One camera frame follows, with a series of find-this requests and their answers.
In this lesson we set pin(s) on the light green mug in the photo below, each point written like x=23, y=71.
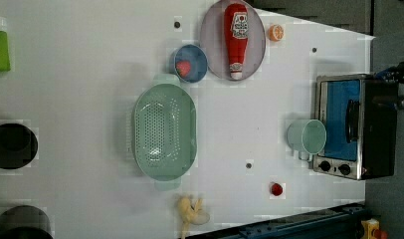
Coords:
x=307, y=137

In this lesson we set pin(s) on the orange slice toy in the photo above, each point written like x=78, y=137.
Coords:
x=276, y=33

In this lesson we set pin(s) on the red ketchup bottle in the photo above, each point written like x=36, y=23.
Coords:
x=236, y=33

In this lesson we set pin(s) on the blue metal frame rail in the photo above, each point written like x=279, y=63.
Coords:
x=340, y=222

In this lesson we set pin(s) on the black round cylinder lower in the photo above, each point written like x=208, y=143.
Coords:
x=25, y=222

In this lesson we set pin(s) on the grey round plate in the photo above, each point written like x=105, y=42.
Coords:
x=212, y=40

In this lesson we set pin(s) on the red toy strawberry in bowl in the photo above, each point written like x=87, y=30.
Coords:
x=183, y=68

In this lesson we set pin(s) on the red toy strawberry on table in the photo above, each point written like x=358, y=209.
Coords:
x=276, y=189

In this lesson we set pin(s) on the yellow red emergency button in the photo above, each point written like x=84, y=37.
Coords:
x=372, y=230

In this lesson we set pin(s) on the green oval plastic strainer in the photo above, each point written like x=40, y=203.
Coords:
x=164, y=141

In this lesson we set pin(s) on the black round cylinder upper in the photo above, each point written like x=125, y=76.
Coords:
x=18, y=145

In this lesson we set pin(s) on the blue bowl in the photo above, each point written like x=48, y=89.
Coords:
x=196, y=56

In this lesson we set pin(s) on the yellow peeled banana toy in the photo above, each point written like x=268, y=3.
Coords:
x=191, y=214

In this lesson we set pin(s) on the black round cylinder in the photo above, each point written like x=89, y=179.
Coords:
x=18, y=145
x=25, y=222

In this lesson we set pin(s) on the black silver toaster oven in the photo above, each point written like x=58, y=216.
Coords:
x=360, y=119

